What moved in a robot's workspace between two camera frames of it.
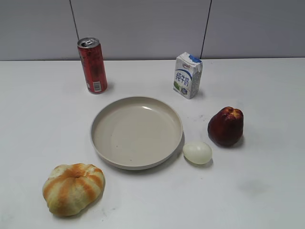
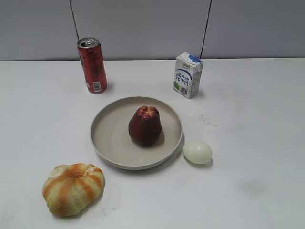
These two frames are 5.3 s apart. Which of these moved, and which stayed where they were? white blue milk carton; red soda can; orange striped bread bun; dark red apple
Moved: dark red apple
Stayed: orange striped bread bun; white blue milk carton; red soda can
